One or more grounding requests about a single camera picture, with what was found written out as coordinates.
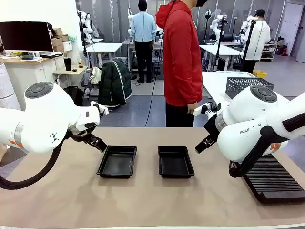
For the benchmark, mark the black slotted board rack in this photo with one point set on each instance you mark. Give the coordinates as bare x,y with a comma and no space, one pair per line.
274,181

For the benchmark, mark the grey office chair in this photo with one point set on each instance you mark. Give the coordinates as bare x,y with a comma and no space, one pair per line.
85,81

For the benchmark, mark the small amber bottle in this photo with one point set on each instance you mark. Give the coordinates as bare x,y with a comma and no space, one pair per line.
80,64

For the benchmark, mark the black tumbler cup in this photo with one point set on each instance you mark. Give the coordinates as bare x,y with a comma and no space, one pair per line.
67,64

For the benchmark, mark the dark green puffer jacket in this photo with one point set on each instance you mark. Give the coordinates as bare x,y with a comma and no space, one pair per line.
114,83

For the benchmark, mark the white cylindrical air purifier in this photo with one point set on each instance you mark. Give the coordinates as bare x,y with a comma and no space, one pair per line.
7,95

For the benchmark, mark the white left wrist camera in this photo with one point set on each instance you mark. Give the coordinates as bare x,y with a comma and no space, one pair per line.
102,109

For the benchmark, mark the yellow plastic bin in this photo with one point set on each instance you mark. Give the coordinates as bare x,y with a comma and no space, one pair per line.
259,74

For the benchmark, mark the white workshop table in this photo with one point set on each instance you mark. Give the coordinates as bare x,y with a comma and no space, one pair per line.
104,47
226,50

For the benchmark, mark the pale lilac door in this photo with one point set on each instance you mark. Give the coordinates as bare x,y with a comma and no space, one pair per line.
290,26

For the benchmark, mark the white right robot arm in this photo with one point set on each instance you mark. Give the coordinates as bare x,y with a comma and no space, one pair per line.
243,133

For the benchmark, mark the person in white coat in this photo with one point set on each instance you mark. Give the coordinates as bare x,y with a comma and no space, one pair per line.
258,40

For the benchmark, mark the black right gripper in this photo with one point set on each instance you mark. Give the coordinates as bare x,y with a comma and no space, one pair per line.
210,128

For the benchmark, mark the white storage shelf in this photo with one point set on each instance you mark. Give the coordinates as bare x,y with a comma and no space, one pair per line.
269,52

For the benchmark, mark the person's right hand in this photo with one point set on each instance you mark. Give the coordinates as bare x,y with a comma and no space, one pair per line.
192,108

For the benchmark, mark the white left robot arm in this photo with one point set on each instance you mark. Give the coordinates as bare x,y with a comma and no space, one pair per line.
47,114

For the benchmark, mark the cream cloth bag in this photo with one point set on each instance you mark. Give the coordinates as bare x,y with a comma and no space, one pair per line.
96,75

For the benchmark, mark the black keyboard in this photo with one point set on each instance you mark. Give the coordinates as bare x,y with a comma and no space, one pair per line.
51,55

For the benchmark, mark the white storage box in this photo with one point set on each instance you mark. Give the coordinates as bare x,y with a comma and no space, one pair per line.
68,45

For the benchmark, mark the brown cardboard box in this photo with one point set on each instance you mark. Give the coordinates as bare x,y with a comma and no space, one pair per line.
65,38
57,41
58,48
57,31

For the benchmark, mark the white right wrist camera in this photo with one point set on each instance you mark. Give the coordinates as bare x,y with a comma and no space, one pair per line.
199,111

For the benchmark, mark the green bowl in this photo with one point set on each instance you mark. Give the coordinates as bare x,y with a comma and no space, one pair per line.
27,57

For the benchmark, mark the black computer monitor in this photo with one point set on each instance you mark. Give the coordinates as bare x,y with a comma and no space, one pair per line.
26,35

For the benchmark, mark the white side table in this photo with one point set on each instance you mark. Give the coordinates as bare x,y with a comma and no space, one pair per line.
214,83

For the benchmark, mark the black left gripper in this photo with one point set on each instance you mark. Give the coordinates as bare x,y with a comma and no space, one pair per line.
82,136

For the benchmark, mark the person in red jacket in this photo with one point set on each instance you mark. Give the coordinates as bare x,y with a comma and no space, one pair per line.
181,59

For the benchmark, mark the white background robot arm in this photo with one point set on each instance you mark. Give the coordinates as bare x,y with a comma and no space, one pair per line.
249,19
130,16
215,26
89,27

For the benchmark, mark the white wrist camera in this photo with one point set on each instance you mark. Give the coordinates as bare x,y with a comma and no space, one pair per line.
199,111
102,109

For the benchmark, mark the black camera stand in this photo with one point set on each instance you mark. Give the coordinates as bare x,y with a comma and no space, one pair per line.
208,15

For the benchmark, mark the black camera tripod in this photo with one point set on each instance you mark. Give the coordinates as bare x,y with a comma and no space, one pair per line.
222,21
249,40

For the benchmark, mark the black plastic ESD tray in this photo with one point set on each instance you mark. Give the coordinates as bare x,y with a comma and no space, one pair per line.
116,164
175,164

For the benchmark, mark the small wooden top table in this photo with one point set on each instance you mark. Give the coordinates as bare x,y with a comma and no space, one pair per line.
62,71

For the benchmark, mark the red sleeved right forearm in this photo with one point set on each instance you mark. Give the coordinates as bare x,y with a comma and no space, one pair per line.
196,90

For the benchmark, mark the person in light blue shirt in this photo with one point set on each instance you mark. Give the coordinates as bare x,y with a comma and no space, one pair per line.
143,26

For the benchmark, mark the grey mesh plastic basket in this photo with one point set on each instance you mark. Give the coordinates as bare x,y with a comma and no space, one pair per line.
238,84

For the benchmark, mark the black backpack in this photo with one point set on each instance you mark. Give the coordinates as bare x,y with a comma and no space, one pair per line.
76,95

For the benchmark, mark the grey metal workbench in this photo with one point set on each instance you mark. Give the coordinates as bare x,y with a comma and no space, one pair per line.
126,42

